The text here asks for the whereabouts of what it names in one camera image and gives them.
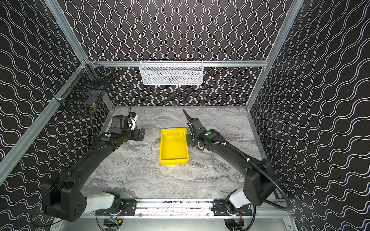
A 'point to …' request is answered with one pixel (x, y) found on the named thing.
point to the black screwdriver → (186, 116)
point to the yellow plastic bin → (174, 146)
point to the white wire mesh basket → (171, 72)
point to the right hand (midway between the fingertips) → (192, 138)
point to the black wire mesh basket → (89, 89)
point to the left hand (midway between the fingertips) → (141, 129)
